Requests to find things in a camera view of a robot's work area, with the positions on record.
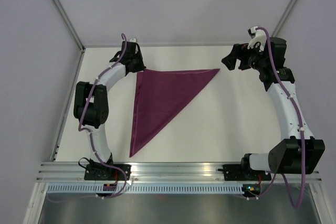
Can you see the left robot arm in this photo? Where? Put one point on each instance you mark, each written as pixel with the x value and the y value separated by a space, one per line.
pixel 91 106

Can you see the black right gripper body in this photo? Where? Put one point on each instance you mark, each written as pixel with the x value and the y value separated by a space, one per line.
pixel 252 58

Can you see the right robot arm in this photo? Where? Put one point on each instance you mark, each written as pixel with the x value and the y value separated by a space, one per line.
pixel 298 149

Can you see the white slotted cable duct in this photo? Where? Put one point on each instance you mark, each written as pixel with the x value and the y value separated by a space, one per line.
pixel 147 188

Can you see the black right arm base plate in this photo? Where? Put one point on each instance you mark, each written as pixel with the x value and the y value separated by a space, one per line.
pixel 235 172

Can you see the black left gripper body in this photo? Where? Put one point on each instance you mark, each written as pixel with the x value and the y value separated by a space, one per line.
pixel 138 62

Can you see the left aluminium frame post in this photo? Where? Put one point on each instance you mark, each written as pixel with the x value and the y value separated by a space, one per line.
pixel 68 24

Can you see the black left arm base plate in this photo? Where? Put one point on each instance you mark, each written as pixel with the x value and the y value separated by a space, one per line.
pixel 98 172

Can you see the right aluminium frame post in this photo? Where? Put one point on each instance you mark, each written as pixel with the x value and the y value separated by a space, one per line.
pixel 285 15

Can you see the purple cloth napkin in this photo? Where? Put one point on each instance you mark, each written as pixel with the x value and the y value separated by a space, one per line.
pixel 159 97

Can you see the aluminium frame post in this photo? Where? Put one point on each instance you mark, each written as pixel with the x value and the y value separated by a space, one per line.
pixel 68 24
pixel 285 15

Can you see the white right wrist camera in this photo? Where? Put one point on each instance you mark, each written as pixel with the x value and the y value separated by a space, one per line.
pixel 258 38

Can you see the aluminium frame rail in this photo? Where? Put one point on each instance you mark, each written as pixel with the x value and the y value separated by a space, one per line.
pixel 141 172

